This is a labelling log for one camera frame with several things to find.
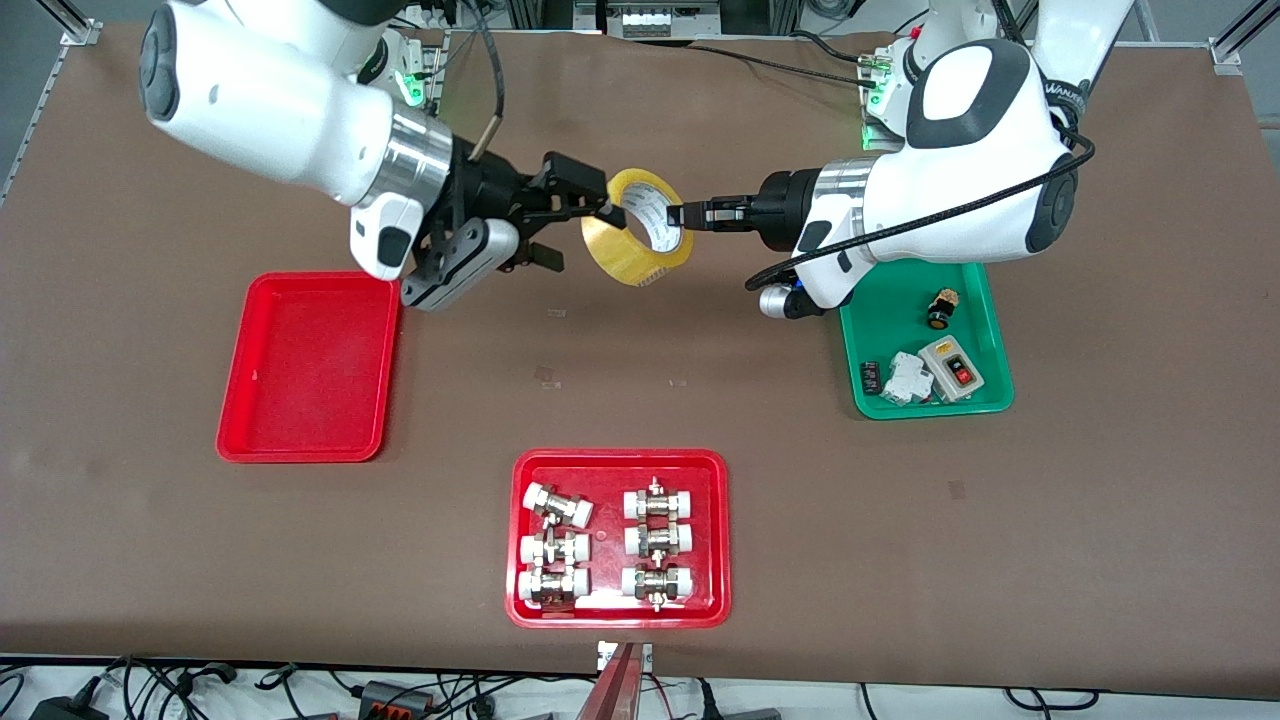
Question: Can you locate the reddish aluminium profile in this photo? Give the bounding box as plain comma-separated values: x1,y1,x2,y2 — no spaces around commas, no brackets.
575,645,643,720

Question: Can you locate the small metal bracket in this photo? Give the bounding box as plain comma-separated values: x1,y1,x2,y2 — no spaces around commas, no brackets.
597,640,653,673

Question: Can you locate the black cable on table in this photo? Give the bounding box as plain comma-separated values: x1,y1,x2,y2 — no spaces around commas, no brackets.
788,30,877,67
688,42,873,87

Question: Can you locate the brass fitting with white caps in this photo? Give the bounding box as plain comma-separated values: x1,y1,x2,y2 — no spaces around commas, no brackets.
520,530,591,569
623,478,696,521
522,482,594,529
623,520,694,557
517,566,591,609
620,562,694,611

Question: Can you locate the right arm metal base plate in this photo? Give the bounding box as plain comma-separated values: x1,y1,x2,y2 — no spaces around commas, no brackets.
385,30,448,116

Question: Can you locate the aluminium frame profile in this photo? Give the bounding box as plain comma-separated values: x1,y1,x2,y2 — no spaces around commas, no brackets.
1208,0,1280,73
0,0,103,201

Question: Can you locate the white terminal block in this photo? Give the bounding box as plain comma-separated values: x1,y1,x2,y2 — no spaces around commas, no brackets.
618,0,723,39

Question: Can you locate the white circuit breaker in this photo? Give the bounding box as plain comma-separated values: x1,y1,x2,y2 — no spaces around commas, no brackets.
880,352,936,406

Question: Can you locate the yellow clear packing tape roll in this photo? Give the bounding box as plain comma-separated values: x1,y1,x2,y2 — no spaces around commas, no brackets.
581,167,694,290

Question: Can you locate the red plastic tray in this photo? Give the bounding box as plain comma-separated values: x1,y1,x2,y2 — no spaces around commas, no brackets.
216,271,403,464
505,448,732,630

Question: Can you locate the black cable loop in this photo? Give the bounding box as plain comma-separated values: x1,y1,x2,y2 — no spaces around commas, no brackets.
1005,686,1101,713

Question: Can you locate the black power adapter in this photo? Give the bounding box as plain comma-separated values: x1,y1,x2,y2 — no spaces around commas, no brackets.
28,695,109,720

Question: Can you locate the black orange power strip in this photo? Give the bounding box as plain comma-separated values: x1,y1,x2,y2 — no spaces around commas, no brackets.
355,680,438,717

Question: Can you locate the green plastic tray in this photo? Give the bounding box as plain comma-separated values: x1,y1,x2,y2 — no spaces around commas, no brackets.
838,258,1016,420

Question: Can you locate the grey switch box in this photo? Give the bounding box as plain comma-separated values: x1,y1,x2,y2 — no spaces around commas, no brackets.
917,337,987,403

